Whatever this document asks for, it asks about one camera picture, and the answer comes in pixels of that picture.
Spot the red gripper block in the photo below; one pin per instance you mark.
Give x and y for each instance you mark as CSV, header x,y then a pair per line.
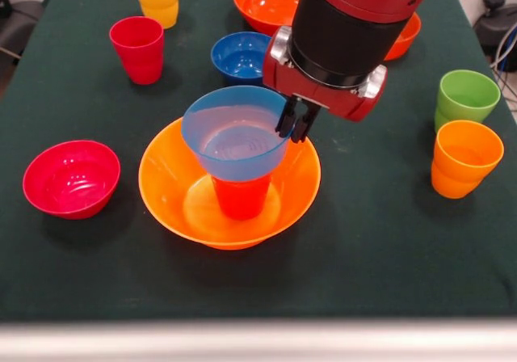
x,y
323,95

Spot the light blue bowl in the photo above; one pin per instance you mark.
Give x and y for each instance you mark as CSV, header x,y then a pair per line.
x,y
226,135

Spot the dark blue bowl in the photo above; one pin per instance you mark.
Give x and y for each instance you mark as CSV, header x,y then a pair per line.
x,y
238,61

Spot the red-orange cup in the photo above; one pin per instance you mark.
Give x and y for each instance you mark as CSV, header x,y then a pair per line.
x,y
242,200

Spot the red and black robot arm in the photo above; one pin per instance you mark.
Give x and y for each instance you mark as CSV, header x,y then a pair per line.
x,y
347,22

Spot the large red-orange bowl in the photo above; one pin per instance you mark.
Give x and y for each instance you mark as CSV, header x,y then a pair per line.
x,y
266,6

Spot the small red-orange bowl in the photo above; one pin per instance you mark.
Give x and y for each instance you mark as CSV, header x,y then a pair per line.
x,y
406,39

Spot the large orange bowl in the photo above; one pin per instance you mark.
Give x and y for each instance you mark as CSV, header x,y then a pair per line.
x,y
161,192

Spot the pink-red cup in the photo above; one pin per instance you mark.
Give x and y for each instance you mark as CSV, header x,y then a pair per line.
x,y
139,55

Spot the orange cup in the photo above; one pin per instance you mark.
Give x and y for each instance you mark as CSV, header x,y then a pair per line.
x,y
464,168

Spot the green cup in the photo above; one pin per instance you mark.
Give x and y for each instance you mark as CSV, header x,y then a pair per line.
x,y
468,95

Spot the yellow cup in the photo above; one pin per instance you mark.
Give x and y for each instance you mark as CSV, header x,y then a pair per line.
x,y
157,2

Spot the pink-red bowl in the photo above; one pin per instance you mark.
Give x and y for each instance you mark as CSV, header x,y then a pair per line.
x,y
72,184

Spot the dark green tablecloth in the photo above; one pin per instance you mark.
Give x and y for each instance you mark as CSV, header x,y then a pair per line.
x,y
81,257

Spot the dark grey pedestal base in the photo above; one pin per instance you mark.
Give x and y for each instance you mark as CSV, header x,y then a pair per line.
x,y
24,14
494,22

